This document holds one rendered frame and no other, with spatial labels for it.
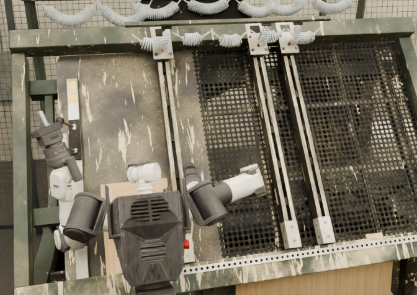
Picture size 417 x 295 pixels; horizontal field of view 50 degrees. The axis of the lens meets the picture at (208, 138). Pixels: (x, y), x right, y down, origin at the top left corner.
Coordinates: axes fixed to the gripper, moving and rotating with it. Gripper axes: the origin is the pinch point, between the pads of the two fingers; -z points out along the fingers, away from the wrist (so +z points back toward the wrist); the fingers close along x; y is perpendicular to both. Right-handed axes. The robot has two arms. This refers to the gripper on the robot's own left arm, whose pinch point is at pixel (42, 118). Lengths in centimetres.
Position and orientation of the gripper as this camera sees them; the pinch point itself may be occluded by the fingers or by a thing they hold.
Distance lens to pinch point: 179.8
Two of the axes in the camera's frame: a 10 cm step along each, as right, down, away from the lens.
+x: 6.7, -3.7, 6.4
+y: 6.8, -0.5, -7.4
